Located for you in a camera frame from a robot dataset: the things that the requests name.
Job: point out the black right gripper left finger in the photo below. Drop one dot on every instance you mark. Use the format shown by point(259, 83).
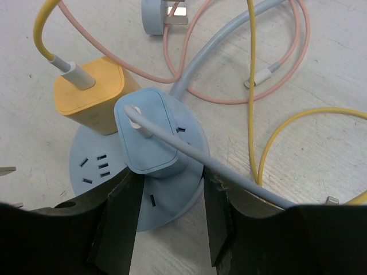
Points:
point(93, 233)

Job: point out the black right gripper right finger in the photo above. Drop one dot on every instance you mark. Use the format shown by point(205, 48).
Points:
point(248, 236)

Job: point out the round blue power socket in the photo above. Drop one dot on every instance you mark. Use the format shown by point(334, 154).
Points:
point(96, 158)

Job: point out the blue charger plug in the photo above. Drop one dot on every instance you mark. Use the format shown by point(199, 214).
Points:
point(144, 152)

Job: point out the yellow charger plug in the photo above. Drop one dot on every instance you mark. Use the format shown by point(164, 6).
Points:
point(94, 107)

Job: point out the blue three-pin wall plug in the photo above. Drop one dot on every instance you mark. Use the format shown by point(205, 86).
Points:
point(156, 14)

